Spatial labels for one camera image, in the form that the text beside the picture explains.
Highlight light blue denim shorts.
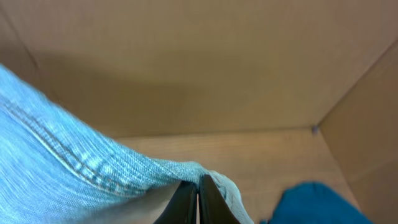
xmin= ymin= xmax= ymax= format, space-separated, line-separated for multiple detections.
xmin=0 ymin=63 xmax=254 ymax=224

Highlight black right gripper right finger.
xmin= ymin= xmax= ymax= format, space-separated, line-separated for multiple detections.
xmin=198 ymin=175 xmax=240 ymax=224

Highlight brown cardboard wall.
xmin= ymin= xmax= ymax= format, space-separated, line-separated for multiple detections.
xmin=1 ymin=0 xmax=397 ymax=223

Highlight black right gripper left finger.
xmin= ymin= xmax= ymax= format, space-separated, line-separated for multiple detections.
xmin=154 ymin=181 xmax=197 ymax=224

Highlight crumpled blue t-shirt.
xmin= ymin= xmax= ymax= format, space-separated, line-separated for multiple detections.
xmin=261 ymin=182 xmax=371 ymax=224

